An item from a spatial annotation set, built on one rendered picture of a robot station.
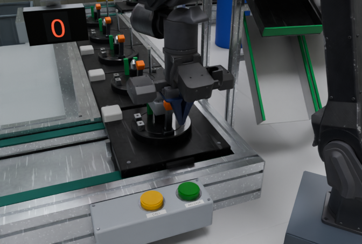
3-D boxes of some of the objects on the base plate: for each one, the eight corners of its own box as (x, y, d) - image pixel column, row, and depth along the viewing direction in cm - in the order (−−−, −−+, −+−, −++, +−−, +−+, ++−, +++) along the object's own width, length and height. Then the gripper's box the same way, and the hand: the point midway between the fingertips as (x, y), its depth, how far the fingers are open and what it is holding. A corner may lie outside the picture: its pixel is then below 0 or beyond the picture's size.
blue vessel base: (253, 47, 168) (259, -13, 155) (223, 50, 163) (227, -10, 150) (237, 37, 181) (242, -18, 168) (209, 41, 176) (211, -16, 163)
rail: (260, 197, 78) (266, 157, 73) (-276, 345, 51) (-328, 298, 46) (248, 182, 82) (252, 143, 77) (-251, 310, 56) (-295, 264, 50)
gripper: (222, 34, 65) (218, 109, 73) (122, 46, 60) (129, 125, 67) (238, 44, 60) (232, 123, 68) (131, 57, 54) (137, 142, 62)
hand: (181, 108), depth 66 cm, fingers closed
